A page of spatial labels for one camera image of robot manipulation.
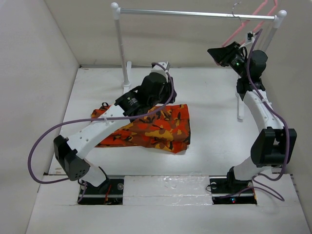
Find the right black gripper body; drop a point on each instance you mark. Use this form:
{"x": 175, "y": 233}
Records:
{"x": 237, "y": 62}

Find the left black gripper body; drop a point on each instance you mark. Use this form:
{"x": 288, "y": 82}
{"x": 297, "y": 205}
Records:
{"x": 163, "y": 98}

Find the pink clothes hanger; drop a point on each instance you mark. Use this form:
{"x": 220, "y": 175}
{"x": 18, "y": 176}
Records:
{"x": 276, "y": 23}

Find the orange camouflage trousers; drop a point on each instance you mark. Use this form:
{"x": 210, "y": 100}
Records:
{"x": 168, "y": 130}

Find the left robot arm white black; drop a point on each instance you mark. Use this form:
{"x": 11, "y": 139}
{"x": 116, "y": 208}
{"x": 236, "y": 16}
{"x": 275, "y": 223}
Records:
{"x": 71, "y": 151}

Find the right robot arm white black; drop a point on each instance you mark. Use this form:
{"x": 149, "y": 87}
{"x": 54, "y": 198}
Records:
{"x": 275, "y": 142}

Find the white and silver clothes rack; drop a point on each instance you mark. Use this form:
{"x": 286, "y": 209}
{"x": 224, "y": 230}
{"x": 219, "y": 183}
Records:
{"x": 182, "y": 40}

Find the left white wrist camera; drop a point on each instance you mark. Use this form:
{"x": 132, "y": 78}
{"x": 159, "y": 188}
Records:
{"x": 161, "y": 68}

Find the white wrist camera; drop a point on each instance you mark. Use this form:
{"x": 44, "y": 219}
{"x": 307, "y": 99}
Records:
{"x": 161, "y": 68}
{"x": 249, "y": 39}

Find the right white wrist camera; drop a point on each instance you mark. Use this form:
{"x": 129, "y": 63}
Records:
{"x": 249, "y": 39}

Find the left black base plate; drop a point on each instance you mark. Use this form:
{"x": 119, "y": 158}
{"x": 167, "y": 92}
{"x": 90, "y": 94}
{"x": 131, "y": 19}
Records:
{"x": 112, "y": 195}

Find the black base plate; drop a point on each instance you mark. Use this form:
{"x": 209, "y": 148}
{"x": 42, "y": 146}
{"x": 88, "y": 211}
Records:
{"x": 112, "y": 195}
{"x": 225, "y": 193}

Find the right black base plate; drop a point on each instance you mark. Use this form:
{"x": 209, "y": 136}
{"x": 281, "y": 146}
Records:
{"x": 225, "y": 193}

